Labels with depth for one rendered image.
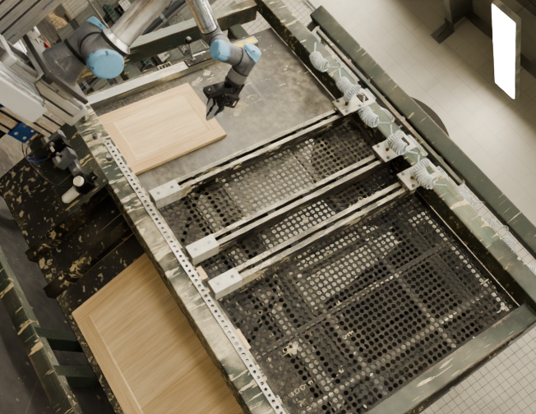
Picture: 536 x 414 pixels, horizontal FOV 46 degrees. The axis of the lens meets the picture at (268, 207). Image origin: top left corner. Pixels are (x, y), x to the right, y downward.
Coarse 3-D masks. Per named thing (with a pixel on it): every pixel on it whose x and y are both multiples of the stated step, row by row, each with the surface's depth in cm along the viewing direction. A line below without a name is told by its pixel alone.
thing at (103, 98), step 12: (252, 36) 333; (216, 60) 323; (156, 72) 311; (168, 72) 312; (180, 72) 315; (132, 84) 305; (144, 84) 306; (156, 84) 311; (96, 96) 299; (108, 96) 299; (120, 96) 303
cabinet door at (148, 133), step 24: (168, 96) 306; (192, 96) 308; (120, 120) 295; (144, 120) 297; (168, 120) 299; (192, 120) 300; (120, 144) 288; (144, 144) 289; (168, 144) 291; (192, 144) 292; (144, 168) 282
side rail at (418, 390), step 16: (512, 320) 257; (528, 320) 258; (480, 336) 252; (496, 336) 253; (512, 336) 254; (464, 352) 247; (480, 352) 248; (432, 368) 242; (448, 368) 243; (464, 368) 244; (416, 384) 238; (432, 384) 239; (384, 400) 233; (400, 400) 234; (416, 400) 235
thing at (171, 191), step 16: (352, 96) 296; (368, 96) 309; (336, 112) 306; (352, 112) 303; (304, 128) 301; (320, 128) 301; (256, 144) 290; (272, 144) 291; (288, 144) 295; (224, 160) 282; (240, 160) 283; (256, 160) 290; (192, 176) 276; (208, 176) 277; (224, 176) 284; (160, 192) 269; (176, 192) 271; (192, 192) 279
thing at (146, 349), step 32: (128, 288) 283; (160, 288) 278; (96, 320) 284; (128, 320) 279; (160, 320) 274; (96, 352) 279; (128, 352) 274; (160, 352) 270; (192, 352) 265; (128, 384) 270; (160, 384) 266; (192, 384) 261; (224, 384) 257
